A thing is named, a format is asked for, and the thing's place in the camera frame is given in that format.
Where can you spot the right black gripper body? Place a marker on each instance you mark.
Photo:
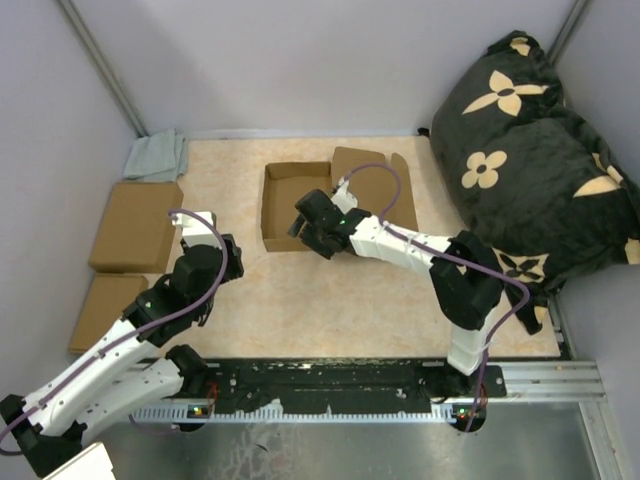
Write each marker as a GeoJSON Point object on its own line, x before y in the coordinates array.
{"type": "Point", "coordinates": [311, 236]}

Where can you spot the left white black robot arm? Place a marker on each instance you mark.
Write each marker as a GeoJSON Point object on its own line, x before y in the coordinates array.
{"type": "Point", "coordinates": [55, 423]}

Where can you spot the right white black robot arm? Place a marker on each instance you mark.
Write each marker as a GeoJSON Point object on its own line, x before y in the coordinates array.
{"type": "Point", "coordinates": [462, 272]}

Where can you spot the folded brown box upper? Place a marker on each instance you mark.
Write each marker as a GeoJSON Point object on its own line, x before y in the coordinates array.
{"type": "Point", "coordinates": [135, 234]}

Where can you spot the folded brown box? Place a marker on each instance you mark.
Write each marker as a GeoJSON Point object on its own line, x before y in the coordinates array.
{"type": "Point", "coordinates": [108, 296]}
{"type": "Point", "coordinates": [135, 234]}

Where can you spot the folded brown box lower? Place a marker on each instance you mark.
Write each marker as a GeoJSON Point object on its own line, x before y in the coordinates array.
{"type": "Point", "coordinates": [108, 296]}

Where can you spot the grey cloth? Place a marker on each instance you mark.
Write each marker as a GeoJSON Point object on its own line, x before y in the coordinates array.
{"type": "Point", "coordinates": [159, 158]}

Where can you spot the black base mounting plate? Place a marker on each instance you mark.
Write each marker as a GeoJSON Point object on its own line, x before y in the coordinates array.
{"type": "Point", "coordinates": [330, 391]}

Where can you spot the white paper sheet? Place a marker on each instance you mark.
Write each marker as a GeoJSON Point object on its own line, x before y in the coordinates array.
{"type": "Point", "coordinates": [93, 463]}

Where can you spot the black floral pillow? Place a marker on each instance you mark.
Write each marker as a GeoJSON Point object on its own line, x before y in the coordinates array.
{"type": "Point", "coordinates": [532, 178]}

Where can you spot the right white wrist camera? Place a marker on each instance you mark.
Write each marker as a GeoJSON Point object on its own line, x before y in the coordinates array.
{"type": "Point", "coordinates": [342, 192]}

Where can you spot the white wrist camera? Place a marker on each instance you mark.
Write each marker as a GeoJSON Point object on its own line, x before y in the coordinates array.
{"type": "Point", "coordinates": [195, 231]}
{"type": "Point", "coordinates": [342, 192]}

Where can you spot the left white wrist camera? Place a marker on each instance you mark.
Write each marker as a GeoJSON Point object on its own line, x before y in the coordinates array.
{"type": "Point", "coordinates": [195, 231]}

